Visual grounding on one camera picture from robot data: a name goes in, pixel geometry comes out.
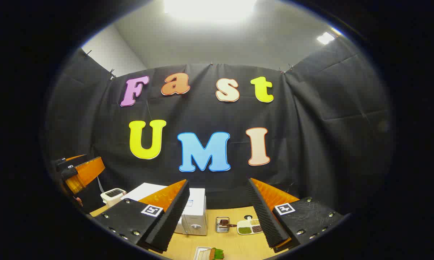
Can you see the sandwich with green lettuce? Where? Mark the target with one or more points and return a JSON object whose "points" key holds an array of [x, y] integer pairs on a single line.
{"points": [[216, 254]]}

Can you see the white microwave oven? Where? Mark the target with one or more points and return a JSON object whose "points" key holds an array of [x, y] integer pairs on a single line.
{"points": [[197, 206]]}

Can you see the metal mesh cup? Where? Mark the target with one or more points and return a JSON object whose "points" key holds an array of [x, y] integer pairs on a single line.
{"points": [[222, 227]]}

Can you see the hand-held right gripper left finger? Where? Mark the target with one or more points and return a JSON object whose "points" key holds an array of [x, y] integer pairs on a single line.
{"points": [[173, 216]]}

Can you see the small ceiling light panel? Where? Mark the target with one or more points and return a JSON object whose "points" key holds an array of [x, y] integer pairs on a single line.
{"points": [[325, 38]]}

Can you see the brown wooden spoon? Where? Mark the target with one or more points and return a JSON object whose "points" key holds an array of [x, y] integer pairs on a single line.
{"points": [[227, 224]]}

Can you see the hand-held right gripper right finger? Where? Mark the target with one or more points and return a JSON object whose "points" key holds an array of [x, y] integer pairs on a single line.
{"points": [[263, 216]]}

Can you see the white divided bean dish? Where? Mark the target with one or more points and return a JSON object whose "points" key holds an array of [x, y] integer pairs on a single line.
{"points": [[249, 227]]}

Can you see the large ceiling light panel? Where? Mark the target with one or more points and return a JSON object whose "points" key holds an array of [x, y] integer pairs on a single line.
{"points": [[209, 9]]}

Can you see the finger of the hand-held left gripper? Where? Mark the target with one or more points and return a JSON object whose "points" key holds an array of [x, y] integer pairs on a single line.
{"points": [[63, 161], [88, 171]]}

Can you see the white rectangular plate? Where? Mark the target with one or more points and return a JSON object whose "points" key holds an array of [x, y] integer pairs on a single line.
{"points": [[199, 252]]}

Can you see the white toaster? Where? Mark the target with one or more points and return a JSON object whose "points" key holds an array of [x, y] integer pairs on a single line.
{"points": [[112, 196]]}

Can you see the black backdrop cloth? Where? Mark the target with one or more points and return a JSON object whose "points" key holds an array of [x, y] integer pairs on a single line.
{"points": [[303, 144]]}

